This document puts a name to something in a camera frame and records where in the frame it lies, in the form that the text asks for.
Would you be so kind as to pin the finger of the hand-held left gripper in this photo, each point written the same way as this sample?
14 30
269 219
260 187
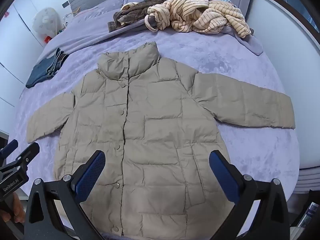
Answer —
8 146
26 153

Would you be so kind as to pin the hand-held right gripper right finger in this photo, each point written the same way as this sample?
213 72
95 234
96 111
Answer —
223 177

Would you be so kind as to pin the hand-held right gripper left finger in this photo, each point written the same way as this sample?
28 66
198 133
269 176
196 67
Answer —
91 177

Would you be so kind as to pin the beige puffer jacket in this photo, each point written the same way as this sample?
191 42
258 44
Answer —
155 135

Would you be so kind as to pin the person's left hand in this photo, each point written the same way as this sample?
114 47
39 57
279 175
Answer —
17 208

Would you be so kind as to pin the folded dark blue garment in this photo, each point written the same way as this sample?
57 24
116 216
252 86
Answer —
37 73

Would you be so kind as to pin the printed booklet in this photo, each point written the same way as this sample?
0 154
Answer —
310 215

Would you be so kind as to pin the white wardrobe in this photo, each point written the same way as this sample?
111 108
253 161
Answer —
12 42

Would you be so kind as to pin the grey purple cloth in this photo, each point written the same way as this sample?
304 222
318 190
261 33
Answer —
250 45

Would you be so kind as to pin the cream striped garment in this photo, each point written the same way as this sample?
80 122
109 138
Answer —
197 15

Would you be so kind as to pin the brown fuzzy garment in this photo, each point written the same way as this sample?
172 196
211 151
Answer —
140 12

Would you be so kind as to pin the dark window frame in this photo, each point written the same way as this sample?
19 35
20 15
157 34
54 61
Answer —
297 2

